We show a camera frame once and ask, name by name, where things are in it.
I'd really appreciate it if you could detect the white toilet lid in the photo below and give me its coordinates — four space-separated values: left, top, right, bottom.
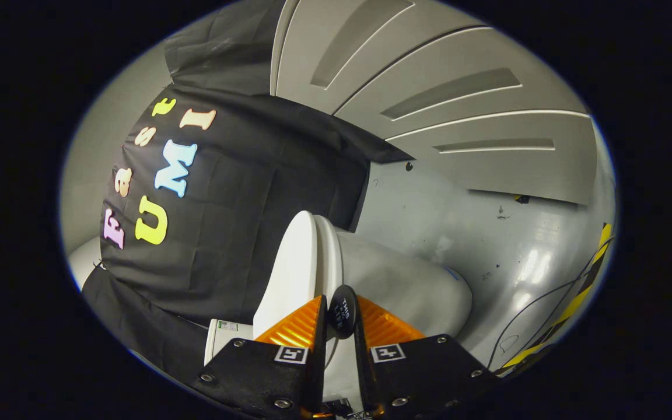
253 211 320 340

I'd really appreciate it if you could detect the yellow black floor tape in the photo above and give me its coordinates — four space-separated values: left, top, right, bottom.
498 222 614 373

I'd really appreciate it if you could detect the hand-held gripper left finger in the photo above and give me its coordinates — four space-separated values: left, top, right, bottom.
190 295 330 419

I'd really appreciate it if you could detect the black lid handle tab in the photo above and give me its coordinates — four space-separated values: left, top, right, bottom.
328 285 358 340

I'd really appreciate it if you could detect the white toilet tank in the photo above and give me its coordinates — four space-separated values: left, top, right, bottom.
204 318 255 367

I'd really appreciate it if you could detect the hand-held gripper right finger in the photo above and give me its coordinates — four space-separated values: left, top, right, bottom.
352 295 503 418

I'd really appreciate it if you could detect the black backdrop cloth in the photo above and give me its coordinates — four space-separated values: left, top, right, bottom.
82 0 416 387

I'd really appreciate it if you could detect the white toilet bowl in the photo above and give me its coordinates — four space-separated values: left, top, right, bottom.
313 215 474 340

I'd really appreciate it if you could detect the thin black floor cable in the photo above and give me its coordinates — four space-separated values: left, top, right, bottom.
486 251 605 369

